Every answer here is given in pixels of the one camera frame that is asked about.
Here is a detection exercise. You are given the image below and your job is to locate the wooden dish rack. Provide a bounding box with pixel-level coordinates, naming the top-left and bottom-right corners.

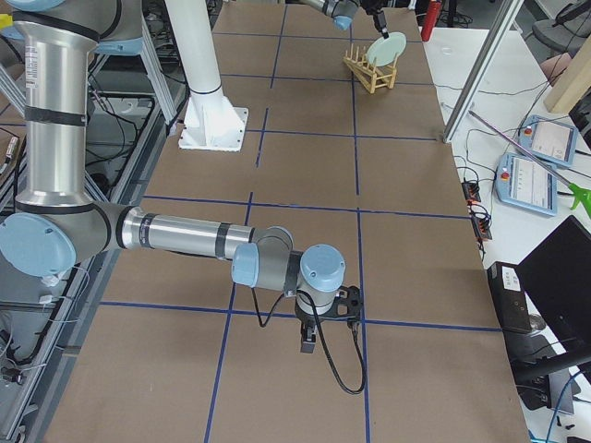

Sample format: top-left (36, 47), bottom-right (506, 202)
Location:
top-left (343, 43), bottom-right (400, 94)

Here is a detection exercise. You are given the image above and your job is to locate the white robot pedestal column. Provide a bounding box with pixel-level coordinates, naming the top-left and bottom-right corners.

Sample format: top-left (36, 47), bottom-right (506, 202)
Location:
top-left (165, 0), bottom-right (248, 151)

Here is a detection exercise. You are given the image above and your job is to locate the red fire extinguisher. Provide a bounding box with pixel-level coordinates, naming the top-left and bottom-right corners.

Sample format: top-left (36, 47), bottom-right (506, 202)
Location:
top-left (421, 0), bottom-right (441, 42)

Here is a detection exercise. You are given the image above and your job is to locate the wooden plank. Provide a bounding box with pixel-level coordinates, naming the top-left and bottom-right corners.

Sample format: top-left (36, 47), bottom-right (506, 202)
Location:
top-left (540, 38), bottom-right (591, 114)

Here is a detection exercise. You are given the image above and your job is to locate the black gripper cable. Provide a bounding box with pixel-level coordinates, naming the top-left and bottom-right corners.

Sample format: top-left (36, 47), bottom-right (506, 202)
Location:
top-left (250, 284), bottom-right (368, 395)

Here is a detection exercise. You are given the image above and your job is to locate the black monitor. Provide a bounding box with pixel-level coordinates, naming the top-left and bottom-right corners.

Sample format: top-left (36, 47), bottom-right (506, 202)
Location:
top-left (516, 216), bottom-right (591, 343)

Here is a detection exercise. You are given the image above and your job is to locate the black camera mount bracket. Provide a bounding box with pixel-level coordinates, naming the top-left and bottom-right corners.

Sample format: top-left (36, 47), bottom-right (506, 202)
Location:
top-left (295, 286), bottom-right (364, 326)

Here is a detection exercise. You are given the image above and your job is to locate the pale green round plate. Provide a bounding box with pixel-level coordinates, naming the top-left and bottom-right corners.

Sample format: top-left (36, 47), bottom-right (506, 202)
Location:
top-left (366, 31), bottom-right (407, 66)

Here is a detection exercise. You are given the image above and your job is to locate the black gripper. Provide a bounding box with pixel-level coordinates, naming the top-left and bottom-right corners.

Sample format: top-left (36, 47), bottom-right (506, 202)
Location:
top-left (300, 321), bottom-right (317, 353)
top-left (364, 0), bottom-right (387, 29)

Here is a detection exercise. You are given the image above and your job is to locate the aluminium frame post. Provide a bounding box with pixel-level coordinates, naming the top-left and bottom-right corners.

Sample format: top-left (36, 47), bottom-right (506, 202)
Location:
top-left (442, 0), bottom-right (525, 143)

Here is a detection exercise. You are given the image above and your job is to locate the green grabber tool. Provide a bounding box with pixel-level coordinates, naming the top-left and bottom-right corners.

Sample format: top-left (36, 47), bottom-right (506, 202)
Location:
top-left (468, 110), bottom-right (591, 217)

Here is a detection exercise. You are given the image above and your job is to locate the orange black connector strip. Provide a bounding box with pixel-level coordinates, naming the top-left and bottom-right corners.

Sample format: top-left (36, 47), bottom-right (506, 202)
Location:
top-left (462, 180), bottom-right (492, 242)

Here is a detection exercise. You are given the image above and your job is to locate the near blue teach pendant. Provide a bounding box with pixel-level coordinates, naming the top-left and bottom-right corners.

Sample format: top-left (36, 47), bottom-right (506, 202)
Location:
top-left (494, 153), bottom-right (558, 216)

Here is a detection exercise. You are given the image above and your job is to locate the black computer box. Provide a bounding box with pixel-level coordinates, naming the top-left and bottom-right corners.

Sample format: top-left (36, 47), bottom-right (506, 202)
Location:
top-left (487, 261), bottom-right (547, 334)

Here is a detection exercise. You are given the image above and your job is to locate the blue teach pendant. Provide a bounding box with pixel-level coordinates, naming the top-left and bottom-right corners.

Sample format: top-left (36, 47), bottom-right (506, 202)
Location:
top-left (494, 153), bottom-right (558, 216)
top-left (518, 114), bottom-right (578, 168)

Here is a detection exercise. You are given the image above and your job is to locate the far blue teach pendant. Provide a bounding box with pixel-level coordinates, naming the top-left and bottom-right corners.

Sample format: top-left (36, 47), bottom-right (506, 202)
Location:
top-left (518, 114), bottom-right (578, 168)

